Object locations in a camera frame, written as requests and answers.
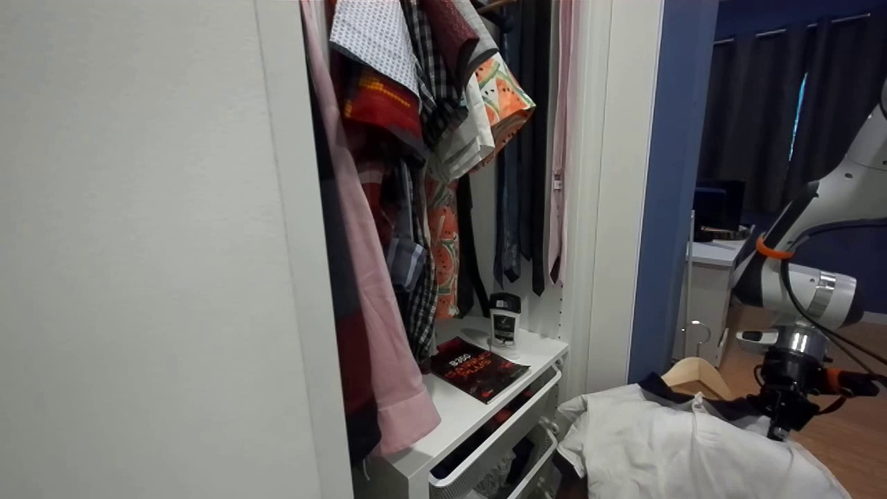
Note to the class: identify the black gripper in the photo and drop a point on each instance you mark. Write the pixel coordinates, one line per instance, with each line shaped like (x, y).
(785, 388)

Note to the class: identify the dark curtains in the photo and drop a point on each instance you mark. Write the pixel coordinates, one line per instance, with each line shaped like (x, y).
(783, 105)

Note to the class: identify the white cabinet far room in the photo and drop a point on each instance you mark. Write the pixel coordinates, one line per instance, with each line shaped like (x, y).
(704, 299)

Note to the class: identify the wooden clothes hanger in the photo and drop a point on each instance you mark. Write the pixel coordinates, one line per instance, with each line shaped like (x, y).
(696, 375)

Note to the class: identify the pale pink hanging shirt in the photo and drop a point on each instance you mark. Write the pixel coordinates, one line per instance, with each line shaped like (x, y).
(562, 129)

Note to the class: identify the pink striped shirt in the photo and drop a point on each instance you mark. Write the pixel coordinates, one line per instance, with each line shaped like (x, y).
(407, 409)

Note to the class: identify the white dotted shirt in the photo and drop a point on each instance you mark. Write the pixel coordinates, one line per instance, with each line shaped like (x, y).
(375, 30)

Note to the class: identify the white drawer unit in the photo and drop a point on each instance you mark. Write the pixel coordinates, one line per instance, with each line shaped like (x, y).
(476, 435)

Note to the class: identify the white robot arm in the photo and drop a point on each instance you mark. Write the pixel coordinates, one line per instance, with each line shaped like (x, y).
(804, 269)

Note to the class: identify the red orange garment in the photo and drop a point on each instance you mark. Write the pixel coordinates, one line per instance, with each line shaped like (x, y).
(384, 105)

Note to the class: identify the dark hanging trousers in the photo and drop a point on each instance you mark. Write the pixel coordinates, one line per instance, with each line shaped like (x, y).
(522, 168)

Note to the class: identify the watermelon print shirt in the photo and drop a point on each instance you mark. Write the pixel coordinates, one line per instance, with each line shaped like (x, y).
(495, 111)

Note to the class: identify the black white checked shirt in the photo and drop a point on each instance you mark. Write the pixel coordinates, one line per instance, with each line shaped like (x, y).
(436, 105)

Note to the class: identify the white t-shirt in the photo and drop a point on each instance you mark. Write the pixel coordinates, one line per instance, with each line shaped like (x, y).
(631, 443)

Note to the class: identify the dark red book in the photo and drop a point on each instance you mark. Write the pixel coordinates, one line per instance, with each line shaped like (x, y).
(476, 369)

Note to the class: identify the white wardrobe door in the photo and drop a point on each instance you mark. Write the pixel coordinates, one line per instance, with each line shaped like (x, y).
(165, 296)

